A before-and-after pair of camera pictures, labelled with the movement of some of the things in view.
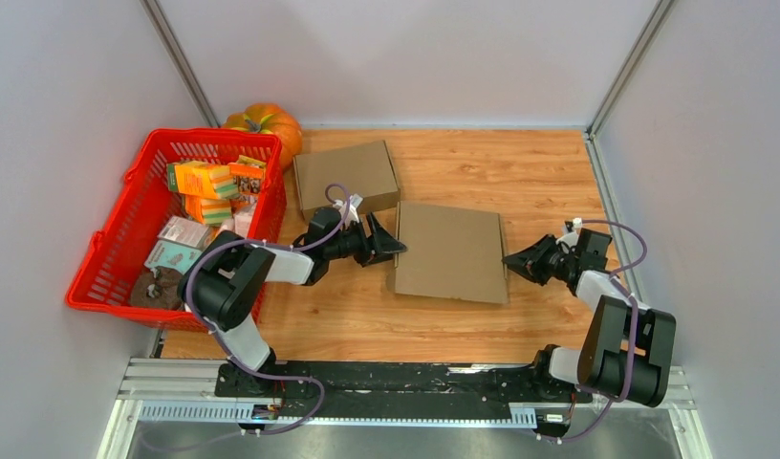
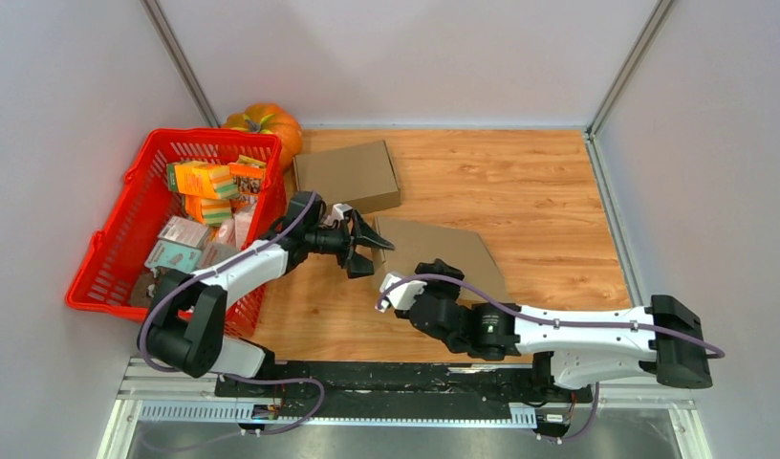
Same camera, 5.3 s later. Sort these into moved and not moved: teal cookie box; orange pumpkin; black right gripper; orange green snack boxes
Moved: black right gripper
Not moved: orange green snack boxes; orange pumpkin; teal cookie box
